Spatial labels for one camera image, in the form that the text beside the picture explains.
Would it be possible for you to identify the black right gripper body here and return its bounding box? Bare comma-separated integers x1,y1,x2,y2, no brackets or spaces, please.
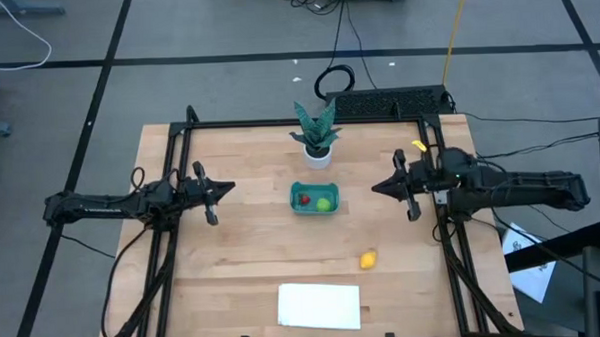
392,147,461,223

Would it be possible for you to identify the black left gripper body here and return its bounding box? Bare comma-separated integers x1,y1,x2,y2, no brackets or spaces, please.
179,159,219,228

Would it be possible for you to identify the yellow lemon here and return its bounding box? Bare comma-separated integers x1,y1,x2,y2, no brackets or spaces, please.
358,248,379,271

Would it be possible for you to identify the teal plastic tupperware container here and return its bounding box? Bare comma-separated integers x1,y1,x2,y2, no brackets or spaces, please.
288,180,342,217

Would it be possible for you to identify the snake plant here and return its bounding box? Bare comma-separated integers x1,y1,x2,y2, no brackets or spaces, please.
287,97,345,171

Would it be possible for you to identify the black perforated computer case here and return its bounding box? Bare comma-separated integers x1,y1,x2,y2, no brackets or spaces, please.
324,84,455,122

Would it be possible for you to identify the white printed paper sheet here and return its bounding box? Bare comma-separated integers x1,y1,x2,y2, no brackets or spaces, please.
500,221,559,305

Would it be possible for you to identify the black beam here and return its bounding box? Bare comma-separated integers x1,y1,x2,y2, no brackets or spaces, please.
504,221,600,274

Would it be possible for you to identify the grey stand base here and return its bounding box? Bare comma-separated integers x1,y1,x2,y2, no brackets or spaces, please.
0,0,67,18

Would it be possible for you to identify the black metal table frame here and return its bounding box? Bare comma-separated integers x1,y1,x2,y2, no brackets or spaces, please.
91,93,526,337

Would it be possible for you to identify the black coiled cable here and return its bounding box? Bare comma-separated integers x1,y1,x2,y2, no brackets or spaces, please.
312,63,358,101

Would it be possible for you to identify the yellow cable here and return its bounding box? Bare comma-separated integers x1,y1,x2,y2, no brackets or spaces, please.
438,0,474,86

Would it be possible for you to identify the white cable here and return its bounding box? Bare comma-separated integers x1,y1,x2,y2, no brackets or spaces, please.
0,0,54,73

